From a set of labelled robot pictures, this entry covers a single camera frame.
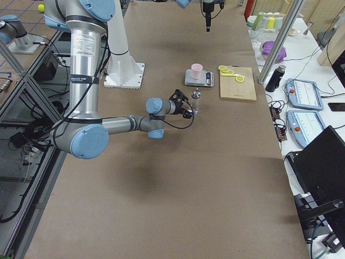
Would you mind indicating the blue teach pendant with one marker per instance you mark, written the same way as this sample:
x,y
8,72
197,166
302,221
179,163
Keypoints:
x,y
305,125
304,94

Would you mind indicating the green plastic cup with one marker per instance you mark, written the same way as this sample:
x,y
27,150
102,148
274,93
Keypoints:
x,y
258,19

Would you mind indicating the glass sauce bottle metal spout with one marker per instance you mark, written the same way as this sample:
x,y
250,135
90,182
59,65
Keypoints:
x,y
195,98

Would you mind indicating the far blue teach pendant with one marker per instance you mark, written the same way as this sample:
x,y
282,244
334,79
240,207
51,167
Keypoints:
x,y
304,94

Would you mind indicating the yellow cup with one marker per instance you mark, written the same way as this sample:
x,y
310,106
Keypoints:
x,y
270,23

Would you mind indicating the aluminium frame post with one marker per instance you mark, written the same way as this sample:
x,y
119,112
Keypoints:
x,y
280,39

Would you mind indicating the grey cup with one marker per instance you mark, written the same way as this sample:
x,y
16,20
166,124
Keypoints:
x,y
278,23

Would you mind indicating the silver digital kitchen scale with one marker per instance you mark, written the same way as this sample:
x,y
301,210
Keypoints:
x,y
206,79

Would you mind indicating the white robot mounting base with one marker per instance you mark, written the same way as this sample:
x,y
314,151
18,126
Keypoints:
x,y
125,75

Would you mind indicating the pink plastic cup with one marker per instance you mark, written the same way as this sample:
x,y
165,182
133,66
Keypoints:
x,y
196,70

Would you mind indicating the black water bottle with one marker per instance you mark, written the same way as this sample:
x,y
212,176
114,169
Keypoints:
x,y
275,79

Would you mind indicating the near blue teach pendant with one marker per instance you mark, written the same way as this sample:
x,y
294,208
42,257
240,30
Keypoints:
x,y
305,125

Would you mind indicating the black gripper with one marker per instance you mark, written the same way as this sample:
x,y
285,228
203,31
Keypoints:
x,y
207,8
178,107

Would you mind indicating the bamboo cutting board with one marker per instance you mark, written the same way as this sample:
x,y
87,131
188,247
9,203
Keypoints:
x,y
229,88

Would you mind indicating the wine glass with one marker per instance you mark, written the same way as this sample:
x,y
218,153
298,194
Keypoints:
x,y
256,36

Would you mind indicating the yellow plastic knife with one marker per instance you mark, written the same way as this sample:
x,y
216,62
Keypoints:
x,y
230,75

